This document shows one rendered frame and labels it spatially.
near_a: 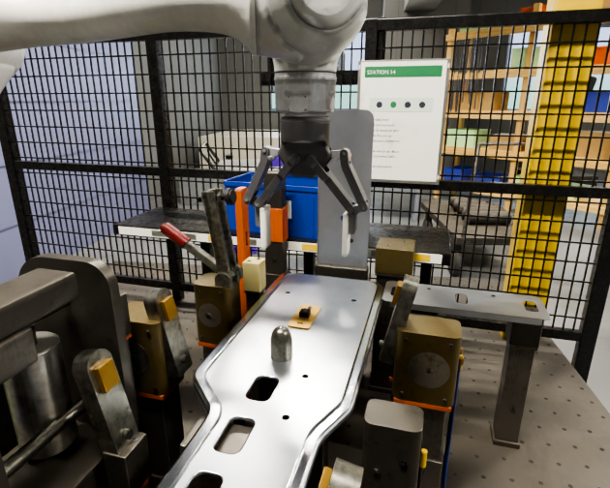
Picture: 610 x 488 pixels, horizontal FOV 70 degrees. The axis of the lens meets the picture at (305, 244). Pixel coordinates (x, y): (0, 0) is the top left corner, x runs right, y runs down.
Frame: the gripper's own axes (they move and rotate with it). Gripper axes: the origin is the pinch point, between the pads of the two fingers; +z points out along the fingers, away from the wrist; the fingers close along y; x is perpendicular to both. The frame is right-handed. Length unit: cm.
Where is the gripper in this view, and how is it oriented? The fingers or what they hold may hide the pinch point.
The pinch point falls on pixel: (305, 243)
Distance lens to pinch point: 71.5
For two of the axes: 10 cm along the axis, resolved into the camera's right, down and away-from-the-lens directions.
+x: 2.7, -3.0, 9.1
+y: 9.6, 0.9, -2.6
